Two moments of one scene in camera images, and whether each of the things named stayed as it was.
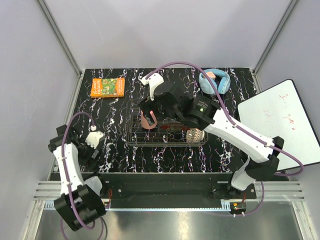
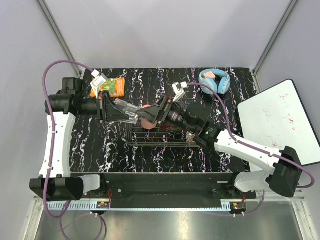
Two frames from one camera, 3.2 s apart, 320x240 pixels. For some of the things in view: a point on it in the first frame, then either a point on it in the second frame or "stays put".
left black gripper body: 85,152 to 92,106
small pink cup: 144,123 stays put
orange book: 107,87 stays put
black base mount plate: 139,186 stays put
